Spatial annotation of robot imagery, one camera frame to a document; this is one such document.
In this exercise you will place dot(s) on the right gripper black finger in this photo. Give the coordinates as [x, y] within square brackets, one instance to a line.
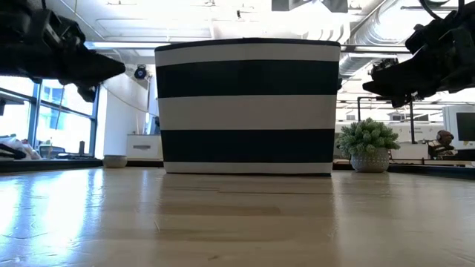
[404, 79]
[401, 101]

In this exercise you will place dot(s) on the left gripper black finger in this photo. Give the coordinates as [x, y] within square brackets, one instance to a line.
[89, 92]
[92, 66]

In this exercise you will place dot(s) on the long ceiling light bar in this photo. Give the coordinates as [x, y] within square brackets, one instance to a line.
[122, 45]

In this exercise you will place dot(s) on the green artificial plant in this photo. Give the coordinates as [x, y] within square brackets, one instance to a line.
[367, 135]

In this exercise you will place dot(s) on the dark cylinder bottle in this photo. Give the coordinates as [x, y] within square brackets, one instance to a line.
[81, 147]

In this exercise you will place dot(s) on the person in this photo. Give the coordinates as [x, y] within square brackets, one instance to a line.
[441, 144]

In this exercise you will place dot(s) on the grey dotted plant pot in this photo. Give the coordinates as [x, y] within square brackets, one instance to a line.
[370, 162]

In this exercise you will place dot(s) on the dark computer monitor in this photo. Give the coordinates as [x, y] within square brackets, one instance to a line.
[467, 126]

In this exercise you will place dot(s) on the grey round bowl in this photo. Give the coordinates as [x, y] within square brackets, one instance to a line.
[115, 161]

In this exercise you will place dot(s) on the white low cabinet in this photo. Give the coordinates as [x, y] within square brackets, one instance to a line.
[143, 147]

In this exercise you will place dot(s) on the white bag clutter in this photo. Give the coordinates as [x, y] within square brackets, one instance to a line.
[18, 148]

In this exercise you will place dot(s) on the navy and white striped basket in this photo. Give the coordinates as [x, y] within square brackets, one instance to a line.
[246, 78]

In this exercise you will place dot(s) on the black wall-mounted camera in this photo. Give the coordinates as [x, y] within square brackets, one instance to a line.
[140, 72]

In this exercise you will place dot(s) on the overhead camera mount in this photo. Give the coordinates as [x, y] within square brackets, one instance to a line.
[335, 4]

